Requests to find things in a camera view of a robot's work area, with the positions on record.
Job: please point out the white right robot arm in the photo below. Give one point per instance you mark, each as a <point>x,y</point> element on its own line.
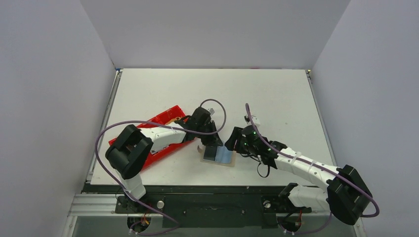
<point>340,190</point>

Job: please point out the dark card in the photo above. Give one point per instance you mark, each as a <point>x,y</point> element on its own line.
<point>210,153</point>

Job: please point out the red plastic tray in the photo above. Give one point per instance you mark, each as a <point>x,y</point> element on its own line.
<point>162,147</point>

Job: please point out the gold card in tray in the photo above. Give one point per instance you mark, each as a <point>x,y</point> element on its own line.
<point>171,121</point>

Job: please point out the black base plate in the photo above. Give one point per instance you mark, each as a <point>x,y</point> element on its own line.
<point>223,206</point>

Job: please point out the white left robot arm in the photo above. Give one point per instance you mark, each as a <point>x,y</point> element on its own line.
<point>129,152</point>

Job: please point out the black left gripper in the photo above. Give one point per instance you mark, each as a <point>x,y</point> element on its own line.
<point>213,140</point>

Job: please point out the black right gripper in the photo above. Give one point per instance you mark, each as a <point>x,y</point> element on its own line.
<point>238,138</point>

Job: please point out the aluminium frame rail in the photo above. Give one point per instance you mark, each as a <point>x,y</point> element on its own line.
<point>96,205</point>

